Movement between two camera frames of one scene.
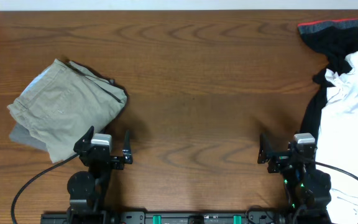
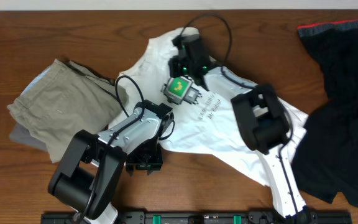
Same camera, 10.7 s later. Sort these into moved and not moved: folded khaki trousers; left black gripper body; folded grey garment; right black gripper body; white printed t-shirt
Moved: white printed t-shirt; right black gripper body; left black gripper body
Not moved: folded khaki trousers; folded grey garment
